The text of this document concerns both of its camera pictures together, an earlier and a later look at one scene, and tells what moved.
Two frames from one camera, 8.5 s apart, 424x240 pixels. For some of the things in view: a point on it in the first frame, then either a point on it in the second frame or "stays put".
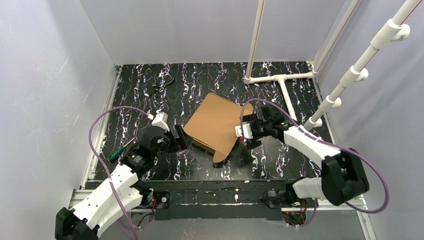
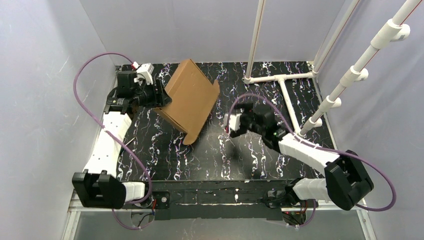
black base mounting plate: (219, 200) stays put
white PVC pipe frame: (392, 32) stays put
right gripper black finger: (254, 143) to (235, 133)
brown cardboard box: (213, 126) to (193, 95)
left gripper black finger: (181, 138) to (162, 98)
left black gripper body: (180, 138) to (159, 95)
